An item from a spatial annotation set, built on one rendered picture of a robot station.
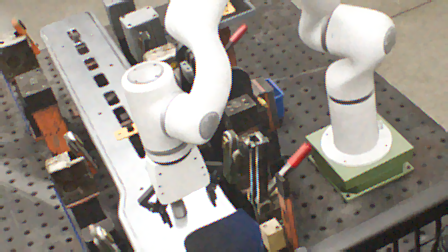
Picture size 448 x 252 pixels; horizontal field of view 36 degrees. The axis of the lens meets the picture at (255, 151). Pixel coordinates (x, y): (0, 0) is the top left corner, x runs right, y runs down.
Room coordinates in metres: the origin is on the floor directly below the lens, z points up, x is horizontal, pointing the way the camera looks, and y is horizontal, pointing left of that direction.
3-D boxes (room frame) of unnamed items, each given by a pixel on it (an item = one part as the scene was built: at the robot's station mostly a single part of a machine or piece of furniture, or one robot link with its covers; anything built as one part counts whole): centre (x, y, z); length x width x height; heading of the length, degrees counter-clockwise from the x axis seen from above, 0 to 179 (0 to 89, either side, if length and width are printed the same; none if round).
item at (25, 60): (1.88, 0.65, 0.88); 0.15 x 0.11 x 0.36; 108
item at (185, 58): (1.35, 0.07, 0.94); 0.18 x 0.13 x 0.49; 18
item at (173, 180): (0.94, 0.14, 1.23); 0.10 x 0.07 x 0.11; 109
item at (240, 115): (1.23, 0.02, 0.91); 0.07 x 0.05 x 0.42; 108
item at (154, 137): (0.93, 0.14, 1.37); 0.09 x 0.08 x 0.13; 48
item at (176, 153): (0.94, 0.14, 1.29); 0.09 x 0.08 x 0.03; 109
